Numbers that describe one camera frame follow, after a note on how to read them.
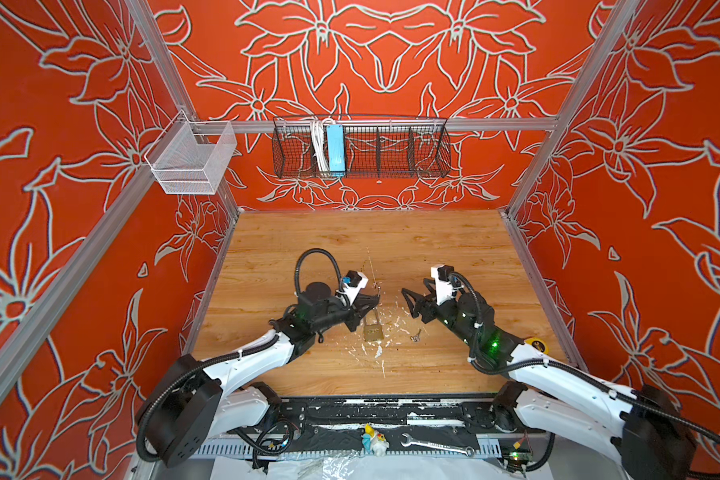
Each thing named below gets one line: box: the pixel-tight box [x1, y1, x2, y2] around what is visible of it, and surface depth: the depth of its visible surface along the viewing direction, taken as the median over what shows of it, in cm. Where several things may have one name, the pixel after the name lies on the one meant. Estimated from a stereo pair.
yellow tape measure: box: [524, 337, 549, 355], surface depth 84 cm
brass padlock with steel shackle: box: [364, 308, 385, 341], surface depth 89 cm
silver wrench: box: [401, 433, 475, 457], surface depth 70 cm
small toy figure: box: [362, 423, 389, 457], surface depth 69 cm
